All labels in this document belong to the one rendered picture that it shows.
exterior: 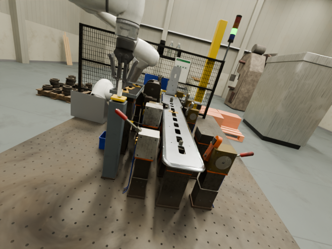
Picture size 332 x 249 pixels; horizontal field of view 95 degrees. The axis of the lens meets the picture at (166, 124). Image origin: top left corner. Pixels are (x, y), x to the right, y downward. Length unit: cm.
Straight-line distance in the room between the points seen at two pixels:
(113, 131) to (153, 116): 24
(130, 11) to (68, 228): 83
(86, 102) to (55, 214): 97
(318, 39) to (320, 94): 912
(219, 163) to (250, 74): 763
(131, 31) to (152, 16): 1110
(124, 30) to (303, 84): 468
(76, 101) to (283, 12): 1261
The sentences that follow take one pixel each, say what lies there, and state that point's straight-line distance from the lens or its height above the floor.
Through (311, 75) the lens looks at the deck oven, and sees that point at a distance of 507.
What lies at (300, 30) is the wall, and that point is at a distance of 1355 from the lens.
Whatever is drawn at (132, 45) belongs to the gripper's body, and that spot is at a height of 139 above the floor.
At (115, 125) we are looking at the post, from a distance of 76.
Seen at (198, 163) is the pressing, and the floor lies 100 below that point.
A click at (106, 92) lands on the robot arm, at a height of 96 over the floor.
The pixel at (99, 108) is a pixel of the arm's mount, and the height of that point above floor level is 84.
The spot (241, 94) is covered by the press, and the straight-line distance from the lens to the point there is 832.
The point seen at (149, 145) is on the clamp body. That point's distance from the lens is 66.
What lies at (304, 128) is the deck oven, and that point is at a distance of 541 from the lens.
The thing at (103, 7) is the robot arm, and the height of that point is 148.
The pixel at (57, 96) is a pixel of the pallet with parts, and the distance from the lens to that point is 434.
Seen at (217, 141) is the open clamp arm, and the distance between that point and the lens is 71.
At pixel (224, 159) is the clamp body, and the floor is 102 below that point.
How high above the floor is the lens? 135
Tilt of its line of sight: 22 degrees down
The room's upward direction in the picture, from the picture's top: 14 degrees clockwise
